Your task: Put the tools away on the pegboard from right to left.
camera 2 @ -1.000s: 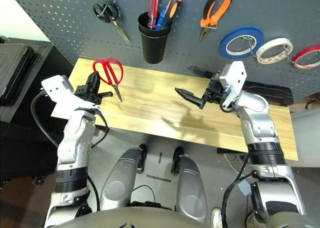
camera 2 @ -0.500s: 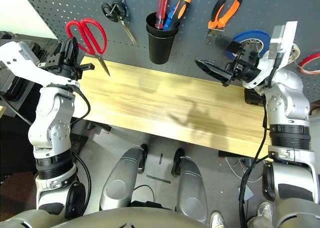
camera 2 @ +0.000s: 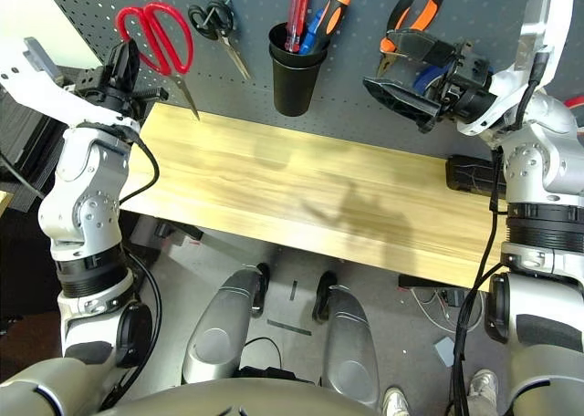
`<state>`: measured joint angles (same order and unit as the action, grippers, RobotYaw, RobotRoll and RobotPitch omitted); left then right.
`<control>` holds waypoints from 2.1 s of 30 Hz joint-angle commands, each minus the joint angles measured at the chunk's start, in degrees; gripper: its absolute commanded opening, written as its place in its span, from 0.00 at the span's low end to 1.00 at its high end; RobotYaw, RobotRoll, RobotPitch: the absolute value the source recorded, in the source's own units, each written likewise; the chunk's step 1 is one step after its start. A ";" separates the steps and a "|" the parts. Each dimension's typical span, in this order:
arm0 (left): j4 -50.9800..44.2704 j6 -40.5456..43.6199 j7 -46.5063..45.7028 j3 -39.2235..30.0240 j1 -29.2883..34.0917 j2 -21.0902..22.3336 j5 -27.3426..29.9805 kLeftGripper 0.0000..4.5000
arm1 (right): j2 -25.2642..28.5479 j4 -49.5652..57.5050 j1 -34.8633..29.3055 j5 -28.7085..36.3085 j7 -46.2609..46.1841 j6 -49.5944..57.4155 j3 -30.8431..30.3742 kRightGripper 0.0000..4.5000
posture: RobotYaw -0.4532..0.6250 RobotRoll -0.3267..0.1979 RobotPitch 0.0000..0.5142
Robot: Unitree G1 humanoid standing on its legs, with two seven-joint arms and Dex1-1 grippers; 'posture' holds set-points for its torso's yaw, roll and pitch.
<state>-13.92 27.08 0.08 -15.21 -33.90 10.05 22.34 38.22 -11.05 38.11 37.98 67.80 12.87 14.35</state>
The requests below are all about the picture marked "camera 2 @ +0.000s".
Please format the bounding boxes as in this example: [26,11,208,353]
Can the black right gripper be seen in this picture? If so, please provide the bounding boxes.
[362,27,499,135]

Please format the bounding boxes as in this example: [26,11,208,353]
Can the black plastic cup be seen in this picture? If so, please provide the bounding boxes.
[267,20,331,118]

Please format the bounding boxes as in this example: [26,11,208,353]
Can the grey square floor pad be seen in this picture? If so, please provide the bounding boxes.
[433,335,458,368]

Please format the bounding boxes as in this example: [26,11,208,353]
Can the blue handled screwdriver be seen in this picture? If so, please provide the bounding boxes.
[297,8,327,56]

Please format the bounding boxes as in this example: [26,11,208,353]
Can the orange black handled screwdriver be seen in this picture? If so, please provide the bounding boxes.
[309,0,352,53]

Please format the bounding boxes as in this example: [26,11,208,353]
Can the grey bystander shoe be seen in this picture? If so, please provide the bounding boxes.
[469,369,500,409]
[381,386,412,416]

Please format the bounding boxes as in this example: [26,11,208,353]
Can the white floor cables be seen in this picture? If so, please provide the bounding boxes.
[412,287,485,333]

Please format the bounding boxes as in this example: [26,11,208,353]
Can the black handled scissors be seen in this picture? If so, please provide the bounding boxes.
[187,0,254,82]

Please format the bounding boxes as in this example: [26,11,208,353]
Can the silver left robot leg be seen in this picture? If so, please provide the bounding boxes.
[181,262,272,386]

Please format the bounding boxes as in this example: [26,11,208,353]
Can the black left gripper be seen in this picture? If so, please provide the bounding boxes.
[74,36,169,117]

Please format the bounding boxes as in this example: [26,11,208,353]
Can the black floor cable with plug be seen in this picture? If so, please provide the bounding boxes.
[238,335,317,383]

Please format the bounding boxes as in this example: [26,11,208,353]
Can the silver right robot leg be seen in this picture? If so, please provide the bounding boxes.
[313,271,381,411]

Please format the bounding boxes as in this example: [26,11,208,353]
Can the orange black needle-nose pliers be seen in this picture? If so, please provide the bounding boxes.
[375,0,448,78]

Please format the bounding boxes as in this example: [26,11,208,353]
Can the silver robot leg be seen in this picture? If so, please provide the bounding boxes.
[181,262,272,386]
[313,271,381,411]

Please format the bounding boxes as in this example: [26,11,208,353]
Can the long black floor tape strip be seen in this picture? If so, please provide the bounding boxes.
[266,318,313,337]

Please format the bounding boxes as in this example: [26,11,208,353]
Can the black plastic box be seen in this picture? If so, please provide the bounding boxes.
[443,155,510,195]

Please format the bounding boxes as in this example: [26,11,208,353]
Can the black ribbed plastic case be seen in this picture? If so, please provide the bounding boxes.
[0,87,63,172]

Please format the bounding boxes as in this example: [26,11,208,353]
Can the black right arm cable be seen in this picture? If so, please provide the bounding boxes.
[451,49,549,416]

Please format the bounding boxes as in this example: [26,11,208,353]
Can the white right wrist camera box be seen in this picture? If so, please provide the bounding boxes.
[455,0,577,137]

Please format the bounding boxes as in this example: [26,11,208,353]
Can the red handled screwdriver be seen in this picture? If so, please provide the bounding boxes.
[283,0,313,53]

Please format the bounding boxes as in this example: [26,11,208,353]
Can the grey robot torso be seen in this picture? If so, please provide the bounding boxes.
[97,378,381,416]

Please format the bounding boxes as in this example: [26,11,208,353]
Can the red handled scissors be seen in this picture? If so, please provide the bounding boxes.
[115,1,203,122]

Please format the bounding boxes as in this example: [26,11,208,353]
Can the grey metal pegboard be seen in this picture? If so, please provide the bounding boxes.
[38,0,584,162]

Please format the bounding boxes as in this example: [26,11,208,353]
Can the thin red tape roll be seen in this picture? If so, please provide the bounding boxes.
[565,95,584,140]

